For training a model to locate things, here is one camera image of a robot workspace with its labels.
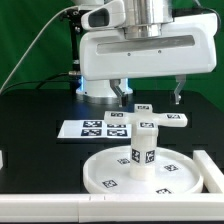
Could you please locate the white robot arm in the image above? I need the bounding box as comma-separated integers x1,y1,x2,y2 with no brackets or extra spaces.
77,0,218,104

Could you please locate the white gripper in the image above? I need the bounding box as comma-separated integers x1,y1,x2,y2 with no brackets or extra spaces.
80,0,218,107

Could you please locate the white front rail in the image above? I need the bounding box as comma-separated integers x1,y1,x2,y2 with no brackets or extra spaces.
0,193,224,223

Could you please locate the white marker sheet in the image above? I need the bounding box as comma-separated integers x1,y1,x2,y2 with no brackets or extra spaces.
57,120,131,139

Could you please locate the black cable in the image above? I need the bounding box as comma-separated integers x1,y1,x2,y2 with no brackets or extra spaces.
0,71,82,96

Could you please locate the white cross-shaped table base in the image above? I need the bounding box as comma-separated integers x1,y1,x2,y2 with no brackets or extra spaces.
104,104,188,128

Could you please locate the black camera stand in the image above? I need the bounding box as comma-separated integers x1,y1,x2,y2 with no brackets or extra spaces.
60,9,83,94

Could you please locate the white left rail stub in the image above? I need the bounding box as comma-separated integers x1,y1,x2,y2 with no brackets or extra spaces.
0,150,3,170

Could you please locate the white cable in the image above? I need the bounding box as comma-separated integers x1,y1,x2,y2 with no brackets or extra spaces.
0,5,79,94

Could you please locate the white rail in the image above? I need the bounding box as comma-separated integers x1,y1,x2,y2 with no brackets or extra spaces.
193,150,224,194
0,193,224,223

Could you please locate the white round table top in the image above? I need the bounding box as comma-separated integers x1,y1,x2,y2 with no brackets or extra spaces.
83,146,203,194

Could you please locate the white right rail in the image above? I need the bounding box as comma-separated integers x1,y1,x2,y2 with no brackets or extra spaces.
193,150,224,194

